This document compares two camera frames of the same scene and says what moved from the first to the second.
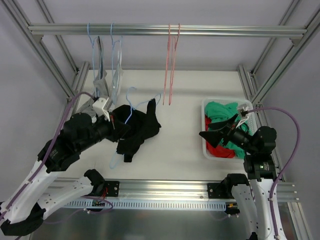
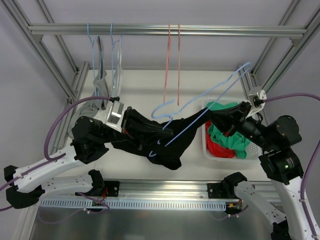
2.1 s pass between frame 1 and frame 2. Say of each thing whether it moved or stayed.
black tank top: moved
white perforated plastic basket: stayed
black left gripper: moved
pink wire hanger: moved
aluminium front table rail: stayed
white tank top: stayed
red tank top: stayed
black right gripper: moved
